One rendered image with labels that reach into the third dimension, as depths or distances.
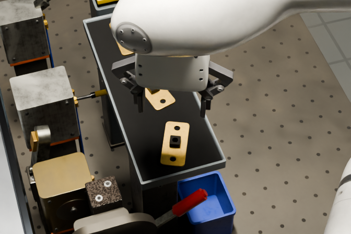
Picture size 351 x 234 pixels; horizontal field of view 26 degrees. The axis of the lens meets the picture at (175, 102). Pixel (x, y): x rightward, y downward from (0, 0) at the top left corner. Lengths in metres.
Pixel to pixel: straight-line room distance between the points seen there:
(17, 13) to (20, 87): 0.24
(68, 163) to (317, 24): 1.91
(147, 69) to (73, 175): 0.32
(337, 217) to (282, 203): 0.59
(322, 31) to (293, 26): 1.00
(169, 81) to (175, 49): 0.20
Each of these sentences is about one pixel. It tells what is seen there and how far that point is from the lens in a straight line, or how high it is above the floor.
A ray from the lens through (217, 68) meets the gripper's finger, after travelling 1.04.
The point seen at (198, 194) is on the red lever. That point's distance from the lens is 1.16.
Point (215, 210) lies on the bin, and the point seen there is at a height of 0.70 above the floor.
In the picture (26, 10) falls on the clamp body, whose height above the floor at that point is 1.06.
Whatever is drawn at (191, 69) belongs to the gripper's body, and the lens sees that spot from 1.01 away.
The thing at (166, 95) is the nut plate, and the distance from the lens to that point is 1.26.
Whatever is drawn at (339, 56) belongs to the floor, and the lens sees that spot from 2.95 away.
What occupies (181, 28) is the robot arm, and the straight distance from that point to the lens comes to 0.82.
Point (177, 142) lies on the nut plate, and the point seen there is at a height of 1.17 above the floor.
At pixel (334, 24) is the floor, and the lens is 3.07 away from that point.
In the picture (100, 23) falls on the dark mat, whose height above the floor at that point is 1.16.
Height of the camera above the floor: 2.14
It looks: 51 degrees down
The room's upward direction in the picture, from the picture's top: straight up
